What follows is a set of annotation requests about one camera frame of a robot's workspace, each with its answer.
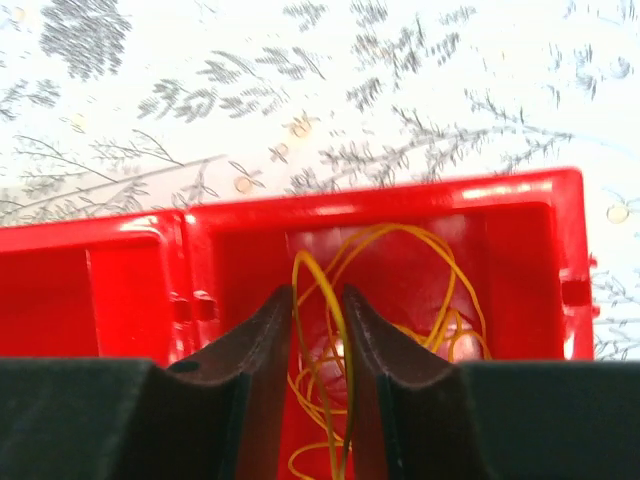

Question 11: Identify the middle red plastic bin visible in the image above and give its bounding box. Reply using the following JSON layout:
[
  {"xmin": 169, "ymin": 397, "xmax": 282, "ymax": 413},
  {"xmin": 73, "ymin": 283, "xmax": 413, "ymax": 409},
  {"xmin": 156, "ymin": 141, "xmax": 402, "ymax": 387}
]
[{"xmin": 1, "ymin": 210, "xmax": 199, "ymax": 366}]

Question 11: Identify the yellow cable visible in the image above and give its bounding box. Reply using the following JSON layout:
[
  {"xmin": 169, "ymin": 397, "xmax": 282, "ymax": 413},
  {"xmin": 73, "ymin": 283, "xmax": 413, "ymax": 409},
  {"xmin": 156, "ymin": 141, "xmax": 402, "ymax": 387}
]
[{"xmin": 285, "ymin": 222, "xmax": 494, "ymax": 480}]

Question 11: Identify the red plastic bin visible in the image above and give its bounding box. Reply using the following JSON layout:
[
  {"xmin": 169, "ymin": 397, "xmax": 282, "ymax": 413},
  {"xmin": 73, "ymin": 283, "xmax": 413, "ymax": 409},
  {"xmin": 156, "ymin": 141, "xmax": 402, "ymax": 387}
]
[
  {"xmin": 1, "ymin": 210, "xmax": 199, "ymax": 366},
  {"xmin": 185, "ymin": 168, "xmax": 593, "ymax": 479}
]

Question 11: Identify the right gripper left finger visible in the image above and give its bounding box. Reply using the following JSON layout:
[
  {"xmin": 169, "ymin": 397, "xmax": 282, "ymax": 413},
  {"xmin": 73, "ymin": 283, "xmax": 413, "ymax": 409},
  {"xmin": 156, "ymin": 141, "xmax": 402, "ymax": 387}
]
[{"xmin": 1, "ymin": 285, "xmax": 293, "ymax": 479}]

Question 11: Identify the floral table mat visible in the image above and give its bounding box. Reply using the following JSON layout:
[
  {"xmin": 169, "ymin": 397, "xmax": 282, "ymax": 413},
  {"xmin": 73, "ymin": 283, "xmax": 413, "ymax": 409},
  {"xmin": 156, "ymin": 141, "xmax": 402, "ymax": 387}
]
[{"xmin": 1, "ymin": 1, "xmax": 639, "ymax": 361}]

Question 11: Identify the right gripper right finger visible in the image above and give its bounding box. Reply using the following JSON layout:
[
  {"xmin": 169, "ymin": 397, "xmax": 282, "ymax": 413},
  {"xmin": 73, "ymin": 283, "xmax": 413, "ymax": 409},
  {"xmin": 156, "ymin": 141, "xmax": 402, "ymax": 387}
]
[{"xmin": 343, "ymin": 286, "xmax": 639, "ymax": 479}]

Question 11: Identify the right red plastic bin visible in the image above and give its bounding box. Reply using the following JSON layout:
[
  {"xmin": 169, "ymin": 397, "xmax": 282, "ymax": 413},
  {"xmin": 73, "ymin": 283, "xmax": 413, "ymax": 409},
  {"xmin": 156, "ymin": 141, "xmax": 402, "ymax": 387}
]
[{"xmin": 185, "ymin": 168, "xmax": 593, "ymax": 479}]

